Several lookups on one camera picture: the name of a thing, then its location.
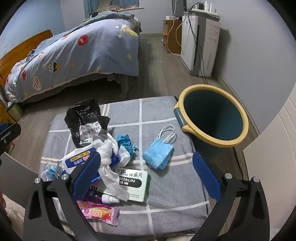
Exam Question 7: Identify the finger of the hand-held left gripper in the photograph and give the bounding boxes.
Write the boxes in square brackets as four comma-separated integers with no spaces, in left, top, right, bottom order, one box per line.
[0,122,22,163]

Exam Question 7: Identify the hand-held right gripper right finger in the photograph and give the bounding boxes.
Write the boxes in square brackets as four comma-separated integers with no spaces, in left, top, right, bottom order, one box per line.
[192,151,270,241]

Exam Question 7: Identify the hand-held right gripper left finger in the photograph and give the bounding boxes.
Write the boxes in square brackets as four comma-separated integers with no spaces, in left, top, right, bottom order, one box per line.
[23,152,102,241]

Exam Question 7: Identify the pink snack wrapper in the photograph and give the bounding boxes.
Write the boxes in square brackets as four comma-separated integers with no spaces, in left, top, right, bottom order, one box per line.
[76,200,119,227]

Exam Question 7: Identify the white and green medicine box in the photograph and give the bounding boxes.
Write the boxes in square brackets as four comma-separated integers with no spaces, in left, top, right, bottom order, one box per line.
[101,166,150,203]

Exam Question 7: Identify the blue paper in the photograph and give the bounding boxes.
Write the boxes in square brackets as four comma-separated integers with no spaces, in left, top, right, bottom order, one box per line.
[116,134,139,160]

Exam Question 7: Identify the blue face mask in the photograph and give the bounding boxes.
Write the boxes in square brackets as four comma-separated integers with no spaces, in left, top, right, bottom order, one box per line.
[142,125,176,169]

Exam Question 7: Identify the teal bin with yellow rim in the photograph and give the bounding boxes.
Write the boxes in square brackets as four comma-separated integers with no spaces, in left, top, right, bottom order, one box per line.
[174,85,249,164]

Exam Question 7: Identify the person's left forearm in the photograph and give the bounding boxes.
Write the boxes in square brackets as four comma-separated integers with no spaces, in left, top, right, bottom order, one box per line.
[0,194,26,234]

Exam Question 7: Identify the white wet wipes pack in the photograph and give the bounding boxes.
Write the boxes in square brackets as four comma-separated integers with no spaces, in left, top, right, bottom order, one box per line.
[57,147,98,177]

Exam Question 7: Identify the crumpled white tissue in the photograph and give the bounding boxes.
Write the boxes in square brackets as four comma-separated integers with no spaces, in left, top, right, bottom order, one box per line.
[95,138,130,202]

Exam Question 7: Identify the small white spray bottle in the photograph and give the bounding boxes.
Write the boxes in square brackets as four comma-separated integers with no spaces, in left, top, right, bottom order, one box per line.
[101,194,121,204]

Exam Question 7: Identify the small blue plastic container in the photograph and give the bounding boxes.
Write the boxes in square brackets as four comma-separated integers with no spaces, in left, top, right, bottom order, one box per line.
[41,163,61,181]

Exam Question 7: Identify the grey checked mat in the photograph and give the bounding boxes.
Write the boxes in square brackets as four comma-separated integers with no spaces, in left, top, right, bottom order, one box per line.
[40,96,211,235]

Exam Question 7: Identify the black plastic bag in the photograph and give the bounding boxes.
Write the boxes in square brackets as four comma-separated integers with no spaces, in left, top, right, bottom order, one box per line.
[64,98,111,149]

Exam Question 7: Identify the white cabinet door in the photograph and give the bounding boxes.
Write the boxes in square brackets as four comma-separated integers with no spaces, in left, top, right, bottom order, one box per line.
[242,91,296,233]

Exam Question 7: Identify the wooden headboard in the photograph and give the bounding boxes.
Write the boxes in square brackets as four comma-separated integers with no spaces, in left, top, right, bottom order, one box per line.
[0,30,54,86]

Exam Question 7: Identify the grey bed base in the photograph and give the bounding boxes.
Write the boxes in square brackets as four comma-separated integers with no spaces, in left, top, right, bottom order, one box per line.
[23,71,139,105]

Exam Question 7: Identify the bed with cartoon quilt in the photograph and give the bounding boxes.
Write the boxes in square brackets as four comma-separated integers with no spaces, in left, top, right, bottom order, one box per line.
[5,11,141,103]

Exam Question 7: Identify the white air purifier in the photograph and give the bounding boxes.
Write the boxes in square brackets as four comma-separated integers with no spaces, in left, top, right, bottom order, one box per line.
[181,11,221,77]

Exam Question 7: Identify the wooden cabinet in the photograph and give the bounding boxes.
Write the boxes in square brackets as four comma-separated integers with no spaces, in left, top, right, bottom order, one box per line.
[162,19,183,54]

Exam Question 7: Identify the teal curtain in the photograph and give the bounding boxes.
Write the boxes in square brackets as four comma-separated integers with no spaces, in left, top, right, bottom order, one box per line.
[83,0,103,18]

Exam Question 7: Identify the white router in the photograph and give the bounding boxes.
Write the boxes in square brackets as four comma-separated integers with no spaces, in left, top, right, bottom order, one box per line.
[191,1,220,18]

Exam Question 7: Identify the dark monitor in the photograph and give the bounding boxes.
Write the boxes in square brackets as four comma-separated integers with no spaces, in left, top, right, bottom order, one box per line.
[172,0,188,18]

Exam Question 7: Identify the black cables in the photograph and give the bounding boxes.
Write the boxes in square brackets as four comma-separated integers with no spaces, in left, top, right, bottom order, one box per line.
[187,10,210,77]

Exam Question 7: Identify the cream cable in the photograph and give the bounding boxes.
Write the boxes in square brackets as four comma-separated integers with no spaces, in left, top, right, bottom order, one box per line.
[167,0,184,55]

